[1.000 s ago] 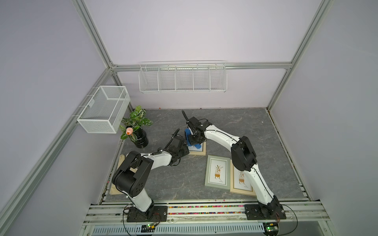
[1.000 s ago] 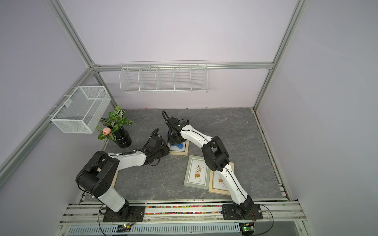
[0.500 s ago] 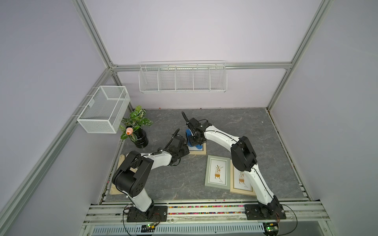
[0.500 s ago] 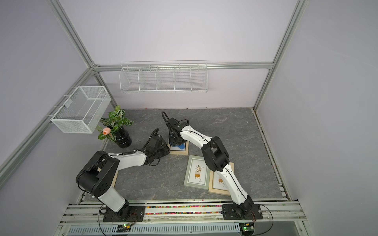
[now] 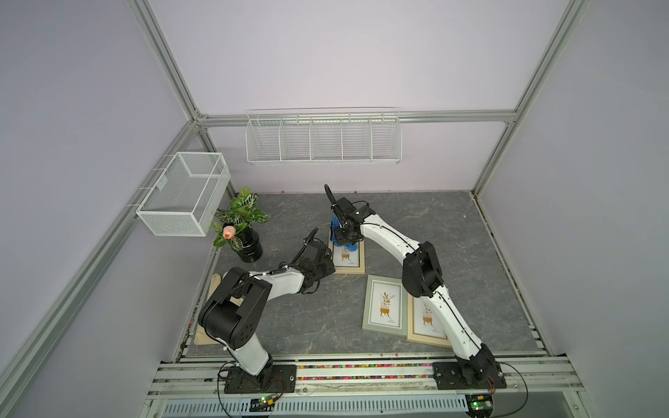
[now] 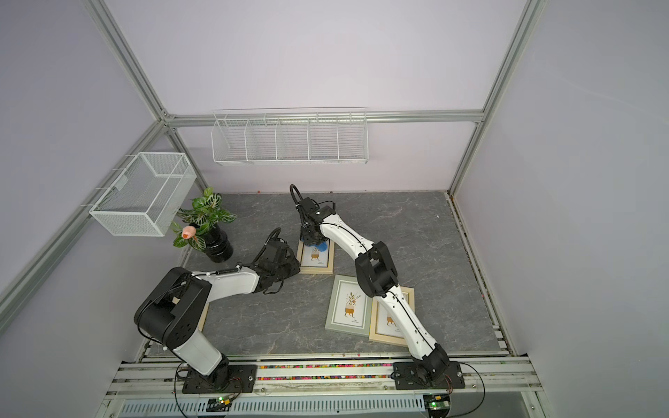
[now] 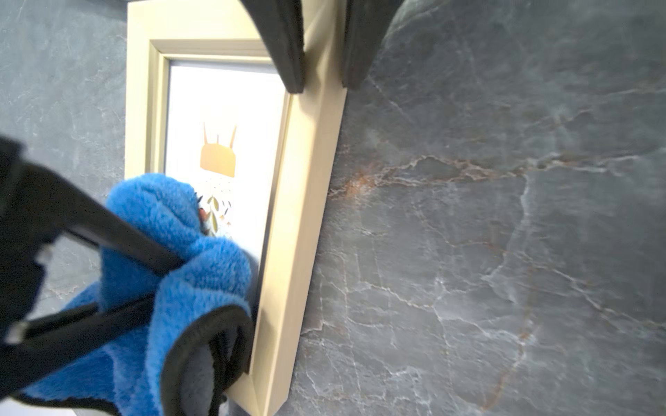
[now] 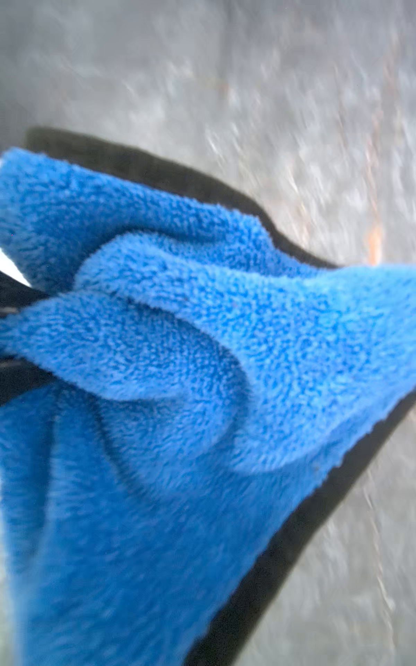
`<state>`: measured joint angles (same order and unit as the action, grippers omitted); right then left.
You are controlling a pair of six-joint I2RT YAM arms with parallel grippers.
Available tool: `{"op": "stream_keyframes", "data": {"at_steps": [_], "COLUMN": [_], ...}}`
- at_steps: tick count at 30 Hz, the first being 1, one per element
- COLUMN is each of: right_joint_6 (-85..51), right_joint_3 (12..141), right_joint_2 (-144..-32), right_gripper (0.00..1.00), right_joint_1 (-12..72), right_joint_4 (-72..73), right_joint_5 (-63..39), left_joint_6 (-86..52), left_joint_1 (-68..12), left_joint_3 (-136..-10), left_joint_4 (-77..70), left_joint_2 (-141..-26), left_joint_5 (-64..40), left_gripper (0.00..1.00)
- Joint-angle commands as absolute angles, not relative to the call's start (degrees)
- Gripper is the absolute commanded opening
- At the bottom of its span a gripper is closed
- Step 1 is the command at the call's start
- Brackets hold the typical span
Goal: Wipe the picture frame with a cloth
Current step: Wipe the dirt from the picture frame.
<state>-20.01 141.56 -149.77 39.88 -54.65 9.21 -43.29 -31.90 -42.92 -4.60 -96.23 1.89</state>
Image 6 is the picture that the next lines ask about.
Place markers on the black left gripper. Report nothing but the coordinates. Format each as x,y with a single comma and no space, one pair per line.
294,268

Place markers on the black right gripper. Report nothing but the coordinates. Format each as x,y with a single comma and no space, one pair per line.
305,236

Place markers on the beige picture frame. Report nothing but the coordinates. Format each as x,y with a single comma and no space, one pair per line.
313,262

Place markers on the blue microfibre cloth black trim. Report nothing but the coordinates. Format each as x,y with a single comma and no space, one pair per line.
322,247

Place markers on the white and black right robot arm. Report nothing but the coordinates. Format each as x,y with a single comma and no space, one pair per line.
378,278

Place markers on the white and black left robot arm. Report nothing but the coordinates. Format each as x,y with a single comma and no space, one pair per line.
171,314

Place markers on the black glossy plant vase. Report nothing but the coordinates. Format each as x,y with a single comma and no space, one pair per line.
217,246

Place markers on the green artificial plant pink flower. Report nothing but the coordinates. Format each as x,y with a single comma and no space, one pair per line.
206,211

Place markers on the left electronics board green led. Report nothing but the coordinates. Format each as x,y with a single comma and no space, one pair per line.
219,404

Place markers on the electronics board green led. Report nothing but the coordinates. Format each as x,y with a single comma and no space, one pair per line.
437,405
219,404

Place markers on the right electronics board green led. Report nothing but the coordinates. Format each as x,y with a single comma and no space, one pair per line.
437,405

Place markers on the long white wire shelf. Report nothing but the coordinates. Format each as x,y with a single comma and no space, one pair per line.
301,135

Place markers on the green-grey picture frame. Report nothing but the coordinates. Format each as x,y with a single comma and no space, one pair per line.
350,309

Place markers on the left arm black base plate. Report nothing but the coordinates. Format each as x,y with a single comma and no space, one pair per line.
235,378

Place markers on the light wood picture frame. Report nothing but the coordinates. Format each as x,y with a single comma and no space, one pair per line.
383,328

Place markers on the white wire basket left wall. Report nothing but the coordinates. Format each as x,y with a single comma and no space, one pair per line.
144,198

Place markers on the white vented cable duct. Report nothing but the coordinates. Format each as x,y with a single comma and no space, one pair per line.
283,406

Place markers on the aluminium mounting rail front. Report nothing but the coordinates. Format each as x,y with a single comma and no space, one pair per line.
338,374

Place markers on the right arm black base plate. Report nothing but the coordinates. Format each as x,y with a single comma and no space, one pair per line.
409,376

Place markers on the aluminium cage frame profiles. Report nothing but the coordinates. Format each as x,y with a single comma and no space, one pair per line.
15,299

